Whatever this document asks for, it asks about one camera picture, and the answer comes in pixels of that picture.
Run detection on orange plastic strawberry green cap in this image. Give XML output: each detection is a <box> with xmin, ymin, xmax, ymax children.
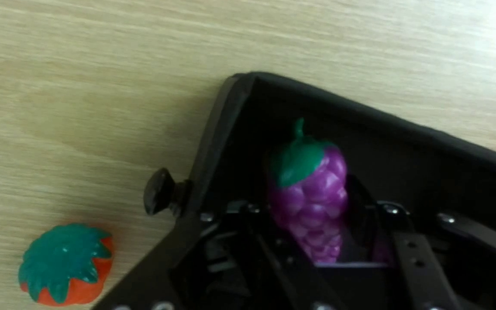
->
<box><xmin>18</xmin><ymin>222</ymin><xmax>116</xmax><ymax>308</ymax></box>

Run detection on purple plastic grapes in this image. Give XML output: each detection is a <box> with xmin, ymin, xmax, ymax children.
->
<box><xmin>266</xmin><ymin>117</ymin><xmax>352</xmax><ymax>267</ymax></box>

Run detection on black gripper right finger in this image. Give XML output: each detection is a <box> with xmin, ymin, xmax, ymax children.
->
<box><xmin>376</xmin><ymin>200</ymin><xmax>496</xmax><ymax>310</ymax></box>

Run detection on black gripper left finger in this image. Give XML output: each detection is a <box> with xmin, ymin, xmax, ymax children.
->
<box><xmin>92</xmin><ymin>200</ymin><xmax>319</xmax><ymax>310</ymax></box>

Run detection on black fabric box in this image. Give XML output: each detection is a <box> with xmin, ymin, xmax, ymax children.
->
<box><xmin>142</xmin><ymin>71</ymin><xmax>496</xmax><ymax>277</ymax></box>

